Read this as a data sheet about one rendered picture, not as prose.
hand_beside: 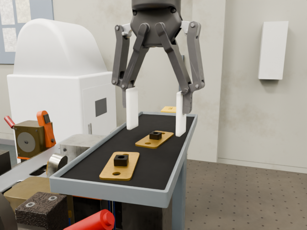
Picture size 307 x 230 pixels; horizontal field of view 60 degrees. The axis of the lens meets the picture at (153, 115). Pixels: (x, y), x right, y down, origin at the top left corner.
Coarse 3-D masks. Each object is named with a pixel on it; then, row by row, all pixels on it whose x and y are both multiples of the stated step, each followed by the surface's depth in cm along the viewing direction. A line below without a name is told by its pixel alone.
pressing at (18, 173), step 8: (56, 144) 92; (40, 152) 84; (48, 152) 83; (56, 152) 83; (32, 160) 77; (40, 160) 77; (48, 160) 77; (16, 168) 72; (24, 168) 72; (32, 168) 72; (0, 176) 67; (8, 176) 67; (16, 176) 67; (24, 176) 67; (32, 176) 67; (40, 176) 67; (0, 184) 63; (8, 184) 63
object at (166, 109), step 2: (166, 106) 74; (168, 106) 74; (170, 106) 74; (164, 108) 71; (166, 108) 71; (168, 108) 71; (170, 108) 71; (172, 108) 71; (174, 108) 71; (162, 110) 69; (164, 110) 68; (166, 110) 68; (168, 110) 68; (170, 110) 68; (172, 110) 68; (174, 110) 68; (168, 112) 68; (170, 112) 68; (172, 112) 68; (174, 112) 68
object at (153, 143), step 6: (156, 132) 45; (162, 132) 48; (168, 132) 48; (144, 138) 45; (150, 138) 45; (156, 138) 44; (162, 138) 45; (168, 138) 45; (138, 144) 42; (144, 144) 42; (150, 144) 42; (156, 144) 42
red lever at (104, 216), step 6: (102, 210) 25; (108, 210) 26; (90, 216) 25; (96, 216) 25; (102, 216) 25; (108, 216) 25; (78, 222) 26; (84, 222) 25; (90, 222) 25; (96, 222) 24; (102, 222) 24; (108, 222) 24; (66, 228) 26; (72, 228) 26; (78, 228) 25; (84, 228) 25; (90, 228) 25; (96, 228) 24; (102, 228) 24; (108, 228) 25
